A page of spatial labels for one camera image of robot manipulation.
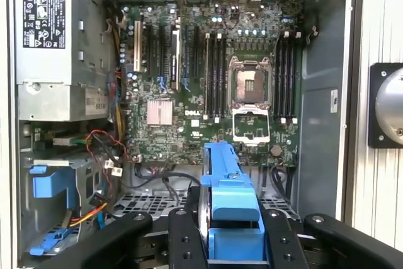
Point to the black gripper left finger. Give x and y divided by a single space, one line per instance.
179 240

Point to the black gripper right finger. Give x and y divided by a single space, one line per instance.
283 240

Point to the hard disk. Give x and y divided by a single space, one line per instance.
233 199

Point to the grey disk bay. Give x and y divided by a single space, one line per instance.
83 168

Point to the black perforated metal plate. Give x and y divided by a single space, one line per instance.
151 201

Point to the round coin cell battery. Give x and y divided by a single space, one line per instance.
276 150

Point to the green motherboard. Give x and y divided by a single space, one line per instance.
189 143

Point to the silver chipset heat sink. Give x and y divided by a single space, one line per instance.
159 112

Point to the blue plastic bay latch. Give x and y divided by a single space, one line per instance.
47 243

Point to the black PC case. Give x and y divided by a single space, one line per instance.
318 108

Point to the small white case sticker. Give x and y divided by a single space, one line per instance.
334 101

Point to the CPU socket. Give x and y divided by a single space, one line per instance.
250 84

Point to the white wattage sticker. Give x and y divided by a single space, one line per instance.
97 101

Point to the black RAM slot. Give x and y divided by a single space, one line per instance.
207 77
278 77
283 77
295 77
224 77
213 77
289 77
218 77

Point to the white expansion slot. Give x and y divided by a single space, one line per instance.
137 45

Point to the silver power supply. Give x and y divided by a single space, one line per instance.
47 70

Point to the black power supply label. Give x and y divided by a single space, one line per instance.
44 20

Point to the metal socket cover frame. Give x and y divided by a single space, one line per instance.
235 125

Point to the blue plastic bay bracket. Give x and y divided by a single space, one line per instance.
50 184

